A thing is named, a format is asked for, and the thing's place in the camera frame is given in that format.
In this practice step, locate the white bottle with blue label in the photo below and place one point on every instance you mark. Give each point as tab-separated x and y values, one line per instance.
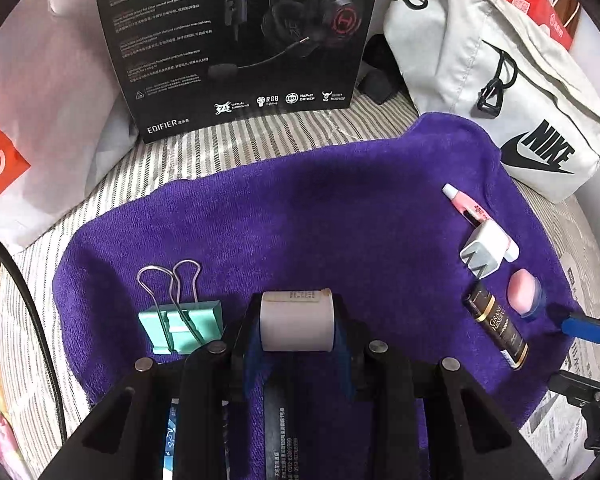
172	437

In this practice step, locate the white cylindrical roll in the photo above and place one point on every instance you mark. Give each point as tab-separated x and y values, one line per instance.
295	325

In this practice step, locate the white bag with black logo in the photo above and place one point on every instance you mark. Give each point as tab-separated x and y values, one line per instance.
455	50

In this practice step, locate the striped bedsheet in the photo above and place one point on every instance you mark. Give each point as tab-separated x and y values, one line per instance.
45	280

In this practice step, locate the black headset box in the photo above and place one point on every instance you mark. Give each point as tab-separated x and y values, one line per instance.
230	35

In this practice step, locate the white charger plug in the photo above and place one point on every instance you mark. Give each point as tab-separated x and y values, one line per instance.
485	246

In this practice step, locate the pink and white tube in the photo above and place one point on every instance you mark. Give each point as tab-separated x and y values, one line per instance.
461	202

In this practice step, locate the pink cloth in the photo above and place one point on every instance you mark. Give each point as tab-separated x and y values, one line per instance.
0	440

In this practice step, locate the pink egg-shaped lip balm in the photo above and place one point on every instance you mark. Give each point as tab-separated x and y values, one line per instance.
522	287

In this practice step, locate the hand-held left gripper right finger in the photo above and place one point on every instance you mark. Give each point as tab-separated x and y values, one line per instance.
342	360

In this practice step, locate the purple towel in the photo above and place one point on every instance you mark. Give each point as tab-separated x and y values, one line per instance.
305	210

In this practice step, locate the teal binder clip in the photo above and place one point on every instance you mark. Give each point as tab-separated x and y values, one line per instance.
192	325

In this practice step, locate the black and gold tube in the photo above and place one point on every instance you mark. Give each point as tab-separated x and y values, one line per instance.
495	325

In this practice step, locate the white plastic bag red label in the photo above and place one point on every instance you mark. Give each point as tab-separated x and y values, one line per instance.
40	85

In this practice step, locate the red paper bag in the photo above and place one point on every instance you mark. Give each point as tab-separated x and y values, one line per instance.
540	10

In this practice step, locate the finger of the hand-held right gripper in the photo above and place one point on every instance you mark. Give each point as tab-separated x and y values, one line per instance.
577	386
582	326

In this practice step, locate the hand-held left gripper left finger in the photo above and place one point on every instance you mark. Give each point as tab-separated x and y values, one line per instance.
252	365

